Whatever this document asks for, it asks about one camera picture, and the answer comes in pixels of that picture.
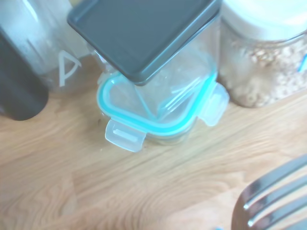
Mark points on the silver metal fork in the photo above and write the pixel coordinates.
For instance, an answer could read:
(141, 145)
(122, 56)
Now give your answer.
(239, 208)

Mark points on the small container teal-sealed clip lid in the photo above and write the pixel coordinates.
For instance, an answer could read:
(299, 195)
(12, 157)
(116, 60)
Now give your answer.
(153, 127)

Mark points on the clear container dark grey lid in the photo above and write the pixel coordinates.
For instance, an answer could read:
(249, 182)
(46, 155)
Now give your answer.
(144, 36)

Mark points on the black cylindrical container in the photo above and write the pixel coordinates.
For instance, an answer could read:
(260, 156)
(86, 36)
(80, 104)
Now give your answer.
(19, 91)

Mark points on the glass oats jar white lid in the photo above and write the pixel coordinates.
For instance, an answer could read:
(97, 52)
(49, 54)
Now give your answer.
(259, 72)

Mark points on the glass jar white letter print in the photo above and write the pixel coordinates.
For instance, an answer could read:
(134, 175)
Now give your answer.
(48, 48)

